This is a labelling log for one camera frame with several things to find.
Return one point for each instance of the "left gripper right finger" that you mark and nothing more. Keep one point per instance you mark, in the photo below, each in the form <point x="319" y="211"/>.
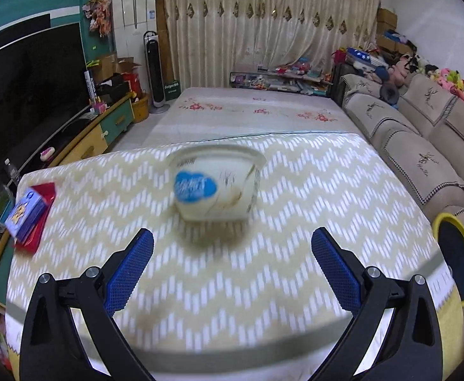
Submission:
<point x="412" y="347"/>

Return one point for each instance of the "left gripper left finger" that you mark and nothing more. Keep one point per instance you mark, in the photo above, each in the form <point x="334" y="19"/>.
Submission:
<point x="51" y="348"/>

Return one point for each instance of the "white yogurt tub blue label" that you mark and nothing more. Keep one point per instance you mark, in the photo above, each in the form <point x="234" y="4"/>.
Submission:
<point x="215" y="182"/>

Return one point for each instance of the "yellow rimmed black trash bin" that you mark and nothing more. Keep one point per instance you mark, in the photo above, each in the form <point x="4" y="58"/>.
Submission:
<point x="448" y="231"/>

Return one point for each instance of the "blue card box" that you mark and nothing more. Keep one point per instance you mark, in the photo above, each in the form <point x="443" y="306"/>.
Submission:
<point x="24" y="214"/>

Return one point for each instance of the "red tray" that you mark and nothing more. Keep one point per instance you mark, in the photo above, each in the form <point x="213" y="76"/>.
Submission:
<point x="31" y="243"/>

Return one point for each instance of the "patterned yellow white tablecloth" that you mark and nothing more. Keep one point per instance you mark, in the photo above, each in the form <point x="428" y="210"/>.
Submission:
<point x="237" y="300"/>

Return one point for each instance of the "clear water bottle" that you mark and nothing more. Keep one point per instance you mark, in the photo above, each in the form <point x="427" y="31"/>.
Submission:
<point x="12" y="171"/>

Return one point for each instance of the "beige sectional sofa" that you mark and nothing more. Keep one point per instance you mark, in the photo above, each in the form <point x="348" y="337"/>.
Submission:
<point x="420" y="137"/>

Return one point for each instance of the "large black television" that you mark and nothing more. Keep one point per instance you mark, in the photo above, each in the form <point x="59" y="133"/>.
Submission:
<point x="42" y="86"/>

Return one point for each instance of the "black tower fan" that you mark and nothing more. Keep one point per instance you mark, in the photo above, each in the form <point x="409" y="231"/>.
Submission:
<point x="154" y="73"/>

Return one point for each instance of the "floral white mattress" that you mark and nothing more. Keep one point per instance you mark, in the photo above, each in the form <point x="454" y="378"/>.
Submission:
<point x="210" y="113"/>

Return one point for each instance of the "pile of plush toys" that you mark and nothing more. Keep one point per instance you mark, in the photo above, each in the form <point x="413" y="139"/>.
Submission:
<point x="385" y="72"/>

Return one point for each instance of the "low shelf with toys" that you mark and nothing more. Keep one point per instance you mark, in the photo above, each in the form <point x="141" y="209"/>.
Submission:
<point x="298" y="78"/>

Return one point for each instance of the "artificial flower decoration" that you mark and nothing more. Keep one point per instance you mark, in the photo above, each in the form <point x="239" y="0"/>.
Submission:
<point x="98" y="13"/>

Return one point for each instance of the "white standing air conditioner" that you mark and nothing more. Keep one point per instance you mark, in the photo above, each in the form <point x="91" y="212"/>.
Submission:
<point x="131" y="19"/>

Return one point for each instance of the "cream patterned curtain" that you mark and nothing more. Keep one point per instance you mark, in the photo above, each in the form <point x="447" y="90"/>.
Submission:
<point x="210" y="38"/>

